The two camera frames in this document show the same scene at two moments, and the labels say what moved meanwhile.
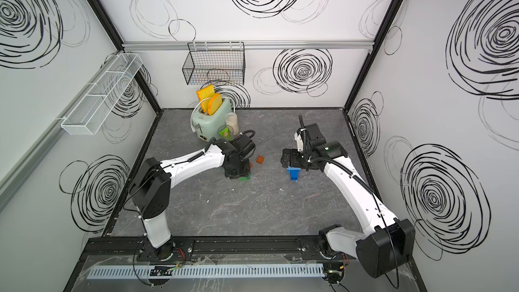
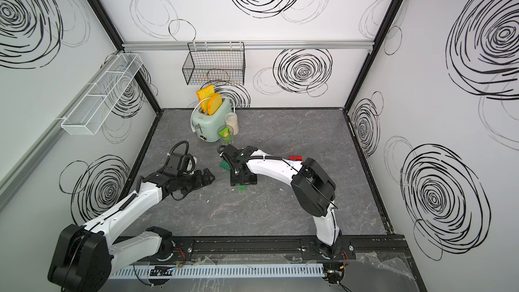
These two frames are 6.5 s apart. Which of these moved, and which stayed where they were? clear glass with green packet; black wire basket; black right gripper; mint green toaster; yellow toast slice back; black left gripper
Moved: black right gripper; black left gripper
Stayed: mint green toaster; black wire basket; yellow toast slice back; clear glass with green packet
